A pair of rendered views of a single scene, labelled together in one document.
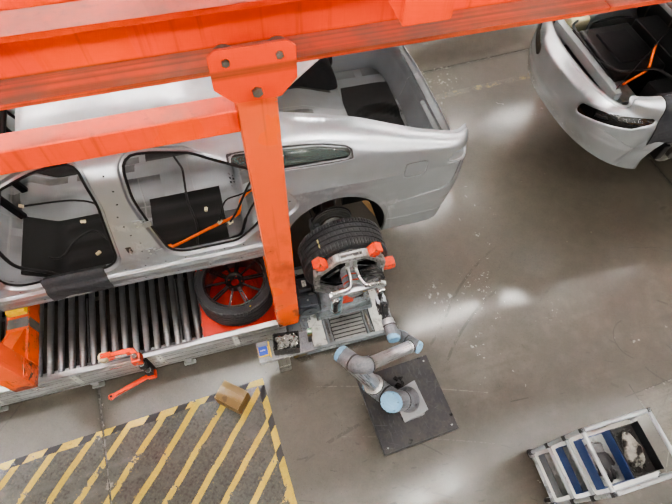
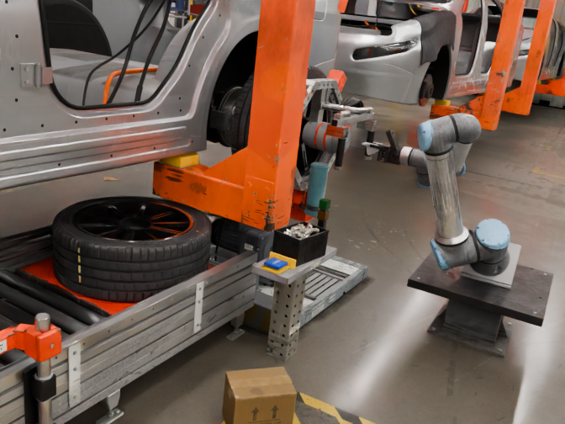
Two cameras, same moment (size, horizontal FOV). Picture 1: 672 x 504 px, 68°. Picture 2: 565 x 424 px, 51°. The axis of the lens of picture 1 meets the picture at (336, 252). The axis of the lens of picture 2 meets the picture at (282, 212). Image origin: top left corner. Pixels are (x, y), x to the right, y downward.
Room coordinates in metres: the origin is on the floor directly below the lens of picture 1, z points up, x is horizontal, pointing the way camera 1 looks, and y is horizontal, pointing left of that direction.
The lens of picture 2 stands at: (-0.32, 1.96, 1.40)
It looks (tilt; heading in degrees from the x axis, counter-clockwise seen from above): 18 degrees down; 318
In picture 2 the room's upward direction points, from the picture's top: 7 degrees clockwise
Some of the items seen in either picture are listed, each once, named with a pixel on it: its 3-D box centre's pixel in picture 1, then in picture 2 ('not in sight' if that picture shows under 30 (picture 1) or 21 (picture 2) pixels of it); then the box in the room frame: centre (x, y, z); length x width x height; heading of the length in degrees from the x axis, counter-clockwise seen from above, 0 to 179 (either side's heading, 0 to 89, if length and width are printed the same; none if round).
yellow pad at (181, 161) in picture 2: not in sight; (179, 158); (2.02, 0.52, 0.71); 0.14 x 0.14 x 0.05; 18
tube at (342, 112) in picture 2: (341, 278); (331, 103); (1.62, -0.05, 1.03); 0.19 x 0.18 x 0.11; 18
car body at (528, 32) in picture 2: not in sight; (510, 41); (6.37, -10.07, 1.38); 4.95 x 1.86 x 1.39; 108
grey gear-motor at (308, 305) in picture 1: (304, 293); (235, 248); (1.86, 0.25, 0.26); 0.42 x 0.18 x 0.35; 18
